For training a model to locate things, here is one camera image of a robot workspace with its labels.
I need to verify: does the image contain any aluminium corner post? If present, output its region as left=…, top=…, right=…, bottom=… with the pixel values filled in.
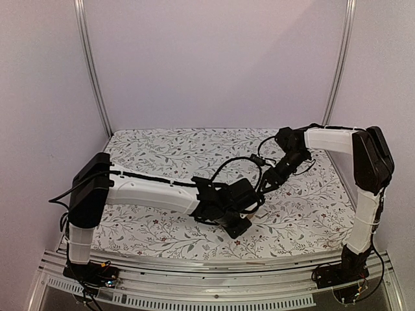
left=322, top=0, right=357, bottom=126
left=73, top=0, right=113, bottom=139

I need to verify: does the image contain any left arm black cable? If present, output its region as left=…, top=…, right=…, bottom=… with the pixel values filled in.
left=210, top=157, right=264, bottom=195

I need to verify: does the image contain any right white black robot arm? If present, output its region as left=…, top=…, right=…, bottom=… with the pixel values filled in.
left=257, top=124, right=395, bottom=257

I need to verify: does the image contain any left aluminium corner post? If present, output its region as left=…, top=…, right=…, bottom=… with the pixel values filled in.
left=73, top=0, right=113, bottom=139

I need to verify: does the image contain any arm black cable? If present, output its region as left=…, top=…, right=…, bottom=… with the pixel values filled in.
left=210, top=157, right=264, bottom=195
left=257, top=124, right=357, bottom=163

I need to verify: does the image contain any floral patterned table mat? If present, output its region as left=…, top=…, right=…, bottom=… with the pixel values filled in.
left=90, top=128, right=354, bottom=260

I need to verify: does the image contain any aluminium front rail frame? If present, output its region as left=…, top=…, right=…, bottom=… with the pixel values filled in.
left=28, top=249, right=406, bottom=310

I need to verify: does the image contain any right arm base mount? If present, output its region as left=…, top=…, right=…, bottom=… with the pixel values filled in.
left=311, top=252, right=369, bottom=289

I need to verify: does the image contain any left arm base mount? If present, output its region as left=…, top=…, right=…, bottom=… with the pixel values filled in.
left=63, top=259, right=120, bottom=288

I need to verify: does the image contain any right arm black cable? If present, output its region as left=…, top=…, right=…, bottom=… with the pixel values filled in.
left=257, top=124, right=357, bottom=163

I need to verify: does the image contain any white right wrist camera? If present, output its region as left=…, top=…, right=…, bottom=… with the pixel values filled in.
left=250, top=154, right=276, bottom=167

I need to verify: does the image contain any right aluminium corner post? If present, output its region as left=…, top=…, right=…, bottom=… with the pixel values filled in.
left=322, top=0, right=357, bottom=126

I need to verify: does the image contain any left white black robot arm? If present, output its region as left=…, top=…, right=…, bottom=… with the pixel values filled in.
left=49, top=152, right=264, bottom=281

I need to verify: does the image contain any brown cardboard box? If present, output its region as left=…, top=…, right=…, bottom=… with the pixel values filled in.
left=244, top=211, right=261, bottom=222

